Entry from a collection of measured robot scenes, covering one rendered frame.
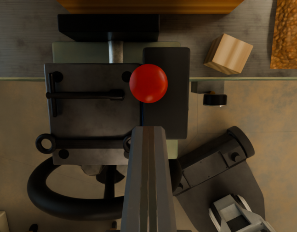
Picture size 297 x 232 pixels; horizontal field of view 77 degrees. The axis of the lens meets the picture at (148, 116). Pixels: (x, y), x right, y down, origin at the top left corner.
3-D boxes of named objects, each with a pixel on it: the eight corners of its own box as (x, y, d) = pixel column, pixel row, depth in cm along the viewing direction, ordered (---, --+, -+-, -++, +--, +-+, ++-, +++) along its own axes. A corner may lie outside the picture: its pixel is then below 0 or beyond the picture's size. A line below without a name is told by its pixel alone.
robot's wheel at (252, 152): (236, 121, 106) (231, 129, 124) (228, 125, 106) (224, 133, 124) (259, 153, 98) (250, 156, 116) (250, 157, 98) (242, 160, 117)
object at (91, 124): (68, 152, 22) (41, 175, 16) (60, 55, 20) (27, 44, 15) (179, 152, 22) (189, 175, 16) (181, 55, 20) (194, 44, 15)
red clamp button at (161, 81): (130, 102, 15) (129, 103, 14) (129, 64, 15) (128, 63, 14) (166, 101, 15) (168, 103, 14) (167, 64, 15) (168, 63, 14)
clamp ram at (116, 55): (91, 94, 26) (62, 99, 17) (88, 37, 25) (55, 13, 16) (155, 94, 26) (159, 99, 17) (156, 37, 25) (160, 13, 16)
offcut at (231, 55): (213, 40, 25) (224, 32, 22) (238, 51, 26) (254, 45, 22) (202, 64, 26) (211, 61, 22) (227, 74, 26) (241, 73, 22)
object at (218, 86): (190, 93, 62) (196, 94, 55) (191, 55, 60) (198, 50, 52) (215, 93, 62) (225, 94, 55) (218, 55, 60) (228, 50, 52)
